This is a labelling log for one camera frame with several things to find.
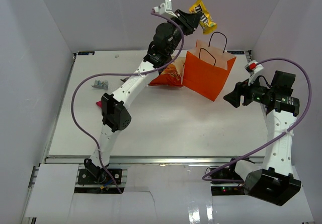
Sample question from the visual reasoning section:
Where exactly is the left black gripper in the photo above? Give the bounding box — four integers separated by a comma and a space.
167, 9, 203, 55

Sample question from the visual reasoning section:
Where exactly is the yellow M&M's packet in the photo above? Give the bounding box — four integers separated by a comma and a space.
189, 0, 217, 34

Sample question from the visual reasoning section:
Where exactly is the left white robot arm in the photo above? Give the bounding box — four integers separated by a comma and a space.
84, 10, 202, 183

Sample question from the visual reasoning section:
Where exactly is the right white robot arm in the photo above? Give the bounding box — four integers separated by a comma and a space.
224, 70, 301, 206

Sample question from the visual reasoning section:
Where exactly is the orange paper bag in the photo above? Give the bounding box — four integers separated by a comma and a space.
182, 40, 236, 101

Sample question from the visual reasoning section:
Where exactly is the orange chips bag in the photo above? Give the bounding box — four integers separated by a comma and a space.
149, 57, 186, 88

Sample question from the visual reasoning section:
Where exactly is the purple M&M's packet upper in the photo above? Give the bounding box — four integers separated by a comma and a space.
121, 77, 130, 82

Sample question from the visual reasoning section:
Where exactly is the silver candy wrapper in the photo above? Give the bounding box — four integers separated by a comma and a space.
92, 80, 109, 91

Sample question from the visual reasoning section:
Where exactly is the red candy packet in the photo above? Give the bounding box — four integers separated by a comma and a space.
96, 101, 102, 108

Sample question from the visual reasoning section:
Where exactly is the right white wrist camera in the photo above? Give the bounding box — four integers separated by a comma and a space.
245, 60, 264, 86

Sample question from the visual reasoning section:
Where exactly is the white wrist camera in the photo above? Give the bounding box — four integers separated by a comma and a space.
152, 0, 177, 19
245, 60, 264, 86

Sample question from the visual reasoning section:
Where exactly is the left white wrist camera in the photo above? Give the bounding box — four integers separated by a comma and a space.
152, 0, 177, 19

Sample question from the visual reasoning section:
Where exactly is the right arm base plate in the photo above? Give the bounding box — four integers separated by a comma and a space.
208, 163, 245, 196

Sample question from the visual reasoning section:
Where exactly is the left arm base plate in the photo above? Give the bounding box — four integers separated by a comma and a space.
74, 169, 124, 194

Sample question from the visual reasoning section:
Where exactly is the aluminium table frame rail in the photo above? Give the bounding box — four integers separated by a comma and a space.
45, 156, 233, 165

